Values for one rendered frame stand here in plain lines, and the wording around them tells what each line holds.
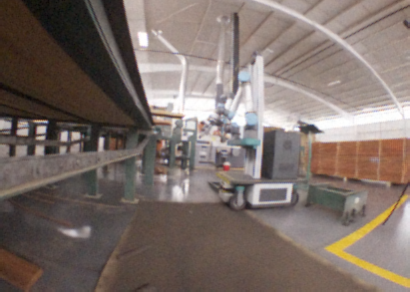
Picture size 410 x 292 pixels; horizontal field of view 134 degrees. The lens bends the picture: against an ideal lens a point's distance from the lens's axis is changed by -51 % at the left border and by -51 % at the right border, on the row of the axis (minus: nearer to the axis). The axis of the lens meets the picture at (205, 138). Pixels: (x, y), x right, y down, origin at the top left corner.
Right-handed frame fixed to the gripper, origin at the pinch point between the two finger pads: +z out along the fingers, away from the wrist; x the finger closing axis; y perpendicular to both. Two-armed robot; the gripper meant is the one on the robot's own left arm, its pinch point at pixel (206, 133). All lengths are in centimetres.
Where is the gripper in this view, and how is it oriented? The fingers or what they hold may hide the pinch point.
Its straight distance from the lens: 167.6
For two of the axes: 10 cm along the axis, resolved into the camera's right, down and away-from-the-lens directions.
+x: 0.1, 0.6, -10.0
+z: -4.7, 8.8, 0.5
